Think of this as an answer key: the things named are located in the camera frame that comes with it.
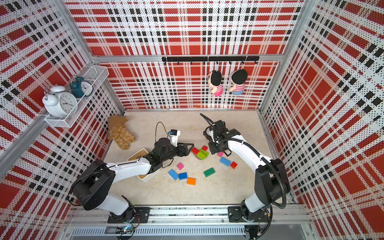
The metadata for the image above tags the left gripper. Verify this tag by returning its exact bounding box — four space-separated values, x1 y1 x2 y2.
161 142 194 163

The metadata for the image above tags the red long block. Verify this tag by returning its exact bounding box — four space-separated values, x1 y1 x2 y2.
192 148 200 155

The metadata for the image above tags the lime block small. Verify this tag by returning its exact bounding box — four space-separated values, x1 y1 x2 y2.
196 152 206 160

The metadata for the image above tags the lime long block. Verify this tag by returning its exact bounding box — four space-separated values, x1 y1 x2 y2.
200 149 209 158

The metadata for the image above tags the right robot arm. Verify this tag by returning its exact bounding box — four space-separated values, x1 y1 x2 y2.
200 114 291 222

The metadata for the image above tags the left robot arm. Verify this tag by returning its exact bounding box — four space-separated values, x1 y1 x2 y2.
69 138 194 223

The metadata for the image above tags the pink block left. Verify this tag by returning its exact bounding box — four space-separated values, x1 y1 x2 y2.
177 163 184 170

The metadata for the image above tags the blue square block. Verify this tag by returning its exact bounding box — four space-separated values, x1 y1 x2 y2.
179 173 188 180

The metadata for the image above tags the light blue block left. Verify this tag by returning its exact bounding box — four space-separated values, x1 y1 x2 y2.
168 169 179 181

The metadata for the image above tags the light blue block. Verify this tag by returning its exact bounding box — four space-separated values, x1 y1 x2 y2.
168 169 179 181
220 157 232 167

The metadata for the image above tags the green block front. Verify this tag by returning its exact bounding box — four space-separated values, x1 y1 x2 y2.
203 168 216 178

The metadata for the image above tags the orange block front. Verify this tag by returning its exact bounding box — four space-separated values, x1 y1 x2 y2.
187 178 196 186

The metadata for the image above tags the light blue block right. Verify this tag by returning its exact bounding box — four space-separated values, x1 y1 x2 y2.
220 157 232 167

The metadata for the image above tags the doll with pink stripes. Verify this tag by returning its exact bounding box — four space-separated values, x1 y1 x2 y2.
208 70 223 97

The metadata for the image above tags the small red block right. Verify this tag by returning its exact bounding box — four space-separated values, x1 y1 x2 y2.
230 162 237 169

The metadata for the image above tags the doll with blue shorts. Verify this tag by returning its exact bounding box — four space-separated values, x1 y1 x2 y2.
230 69 248 96

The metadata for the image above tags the white tray with wood lid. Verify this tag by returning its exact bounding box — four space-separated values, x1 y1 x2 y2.
127 149 161 183

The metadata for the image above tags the brown teddy bear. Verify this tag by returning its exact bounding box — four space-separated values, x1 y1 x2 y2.
108 115 136 150

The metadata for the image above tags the teal alarm clock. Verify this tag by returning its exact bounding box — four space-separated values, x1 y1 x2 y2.
70 77 93 99

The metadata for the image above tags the white alarm clock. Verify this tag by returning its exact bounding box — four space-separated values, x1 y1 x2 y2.
42 85 78 118

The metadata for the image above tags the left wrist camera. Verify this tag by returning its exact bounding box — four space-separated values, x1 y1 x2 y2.
169 129 181 147

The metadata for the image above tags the black hook rail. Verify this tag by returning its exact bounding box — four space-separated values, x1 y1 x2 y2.
162 56 260 64

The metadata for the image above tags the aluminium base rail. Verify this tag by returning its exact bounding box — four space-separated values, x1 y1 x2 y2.
60 204 317 240

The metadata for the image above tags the electronics board with wires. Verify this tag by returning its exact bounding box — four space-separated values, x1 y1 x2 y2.
105 223 140 240

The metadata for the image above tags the white wire shelf basket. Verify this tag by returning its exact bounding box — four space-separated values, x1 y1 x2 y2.
42 65 109 128

